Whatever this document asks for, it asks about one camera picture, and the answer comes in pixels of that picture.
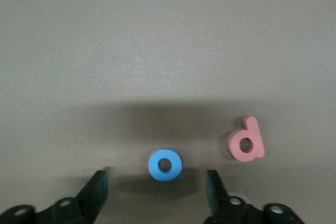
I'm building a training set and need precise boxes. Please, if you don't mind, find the pink foam letter p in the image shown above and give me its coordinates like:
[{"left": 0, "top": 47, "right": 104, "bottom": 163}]
[{"left": 226, "top": 115, "right": 266, "bottom": 162}]

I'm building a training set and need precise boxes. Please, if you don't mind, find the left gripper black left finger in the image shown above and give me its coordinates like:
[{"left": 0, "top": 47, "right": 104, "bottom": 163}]
[{"left": 0, "top": 170, "right": 109, "bottom": 224}]

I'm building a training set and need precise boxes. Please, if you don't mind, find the blue foam letter o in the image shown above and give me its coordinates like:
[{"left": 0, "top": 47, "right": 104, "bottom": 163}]
[{"left": 148, "top": 147, "right": 183, "bottom": 183}]

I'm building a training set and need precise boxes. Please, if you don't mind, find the brown table cover sheet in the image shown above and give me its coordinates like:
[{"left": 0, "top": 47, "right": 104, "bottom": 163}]
[{"left": 0, "top": 0, "right": 336, "bottom": 224}]

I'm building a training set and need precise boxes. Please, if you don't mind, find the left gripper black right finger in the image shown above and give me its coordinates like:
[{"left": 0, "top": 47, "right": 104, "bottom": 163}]
[{"left": 204, "top": 169, "right": 306, "bottom": 224}]

